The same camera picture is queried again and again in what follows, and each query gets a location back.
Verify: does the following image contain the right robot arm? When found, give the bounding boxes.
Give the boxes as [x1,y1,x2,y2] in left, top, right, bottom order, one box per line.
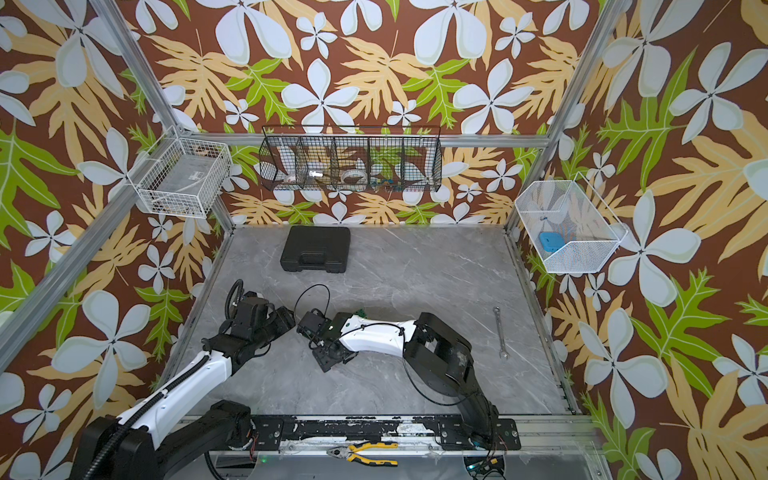
[297,309,498,449]

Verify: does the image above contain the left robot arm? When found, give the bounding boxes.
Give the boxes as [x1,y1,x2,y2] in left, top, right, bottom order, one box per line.
[70,292,295,479]

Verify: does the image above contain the black plastic tool case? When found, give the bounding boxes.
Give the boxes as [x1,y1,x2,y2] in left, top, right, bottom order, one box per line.
[280,226,351,273]

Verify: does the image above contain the silver combination wrench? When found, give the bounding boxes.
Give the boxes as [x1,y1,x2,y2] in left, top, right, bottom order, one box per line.
[493,306,509,360]

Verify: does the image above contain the blue object in basket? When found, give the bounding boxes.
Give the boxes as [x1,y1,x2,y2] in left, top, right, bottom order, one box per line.
[538,232,566,253]

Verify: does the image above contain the white mesh basket right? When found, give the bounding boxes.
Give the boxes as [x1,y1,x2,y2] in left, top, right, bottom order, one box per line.
[515,180,628,275]

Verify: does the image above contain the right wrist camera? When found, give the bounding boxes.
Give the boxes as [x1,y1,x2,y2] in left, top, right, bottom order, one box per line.
[296,308,328,340]

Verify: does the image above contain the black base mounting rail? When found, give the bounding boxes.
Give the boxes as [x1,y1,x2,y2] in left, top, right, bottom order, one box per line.
[200,413,522,452]

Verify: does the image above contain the yellow handled pliers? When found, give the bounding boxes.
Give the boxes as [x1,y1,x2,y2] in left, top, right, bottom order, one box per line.
[326,442,400,468]

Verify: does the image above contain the white wire basket left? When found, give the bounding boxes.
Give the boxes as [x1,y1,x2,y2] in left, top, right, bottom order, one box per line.
[130,127,232,219]

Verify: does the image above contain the black wire basket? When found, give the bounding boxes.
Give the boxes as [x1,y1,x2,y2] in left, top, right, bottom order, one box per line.
[256,125,444,192]

